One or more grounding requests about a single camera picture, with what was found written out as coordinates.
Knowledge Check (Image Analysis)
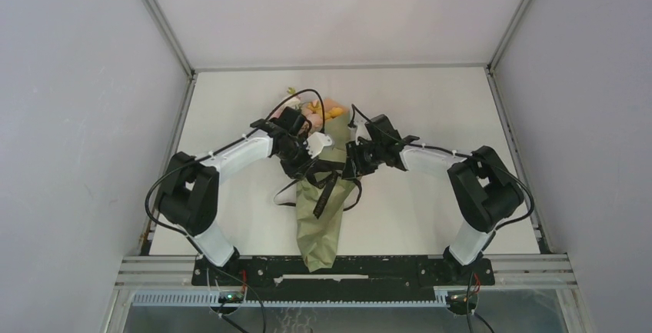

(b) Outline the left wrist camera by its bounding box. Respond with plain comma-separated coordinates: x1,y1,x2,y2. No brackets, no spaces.
276,107,307,135

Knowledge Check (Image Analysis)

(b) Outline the yellow fake flower stem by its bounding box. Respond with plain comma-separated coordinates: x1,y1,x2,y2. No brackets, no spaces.
323,106,347,121

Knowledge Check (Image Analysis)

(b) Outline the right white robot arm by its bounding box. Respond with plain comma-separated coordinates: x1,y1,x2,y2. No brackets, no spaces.
342,138,535,284

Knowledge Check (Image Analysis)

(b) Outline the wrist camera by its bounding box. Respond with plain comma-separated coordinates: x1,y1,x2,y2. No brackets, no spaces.
365,114,401,145
276,107,307,135

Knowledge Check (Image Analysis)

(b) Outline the black mounting base plate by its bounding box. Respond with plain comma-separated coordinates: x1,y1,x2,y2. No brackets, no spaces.
191,255,496,287

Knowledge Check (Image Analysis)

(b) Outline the white cable duct rail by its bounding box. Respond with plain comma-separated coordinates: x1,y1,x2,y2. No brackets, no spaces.
131,291,449,308

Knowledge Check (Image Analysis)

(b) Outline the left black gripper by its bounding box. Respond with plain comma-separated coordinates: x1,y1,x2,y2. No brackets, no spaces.
275,138,319,181

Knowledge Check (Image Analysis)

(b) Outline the pink fake flower stem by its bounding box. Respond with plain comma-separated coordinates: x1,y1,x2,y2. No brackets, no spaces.
301,99,326,132

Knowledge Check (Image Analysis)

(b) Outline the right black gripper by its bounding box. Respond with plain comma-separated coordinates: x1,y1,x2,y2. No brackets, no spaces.
341,138,384,179

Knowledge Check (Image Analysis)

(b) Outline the orange wrapping paper sheet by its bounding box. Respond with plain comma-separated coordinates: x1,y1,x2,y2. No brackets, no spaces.
295,98,358,272

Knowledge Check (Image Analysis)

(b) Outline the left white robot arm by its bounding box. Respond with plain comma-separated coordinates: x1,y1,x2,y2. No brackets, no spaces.
144,118,333,285

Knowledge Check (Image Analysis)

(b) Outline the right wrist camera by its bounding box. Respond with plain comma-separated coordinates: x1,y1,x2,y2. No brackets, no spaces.
365,114,401,145

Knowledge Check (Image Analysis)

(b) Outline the black ribbon strap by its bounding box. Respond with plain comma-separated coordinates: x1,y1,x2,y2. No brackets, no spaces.
272,159,364,221

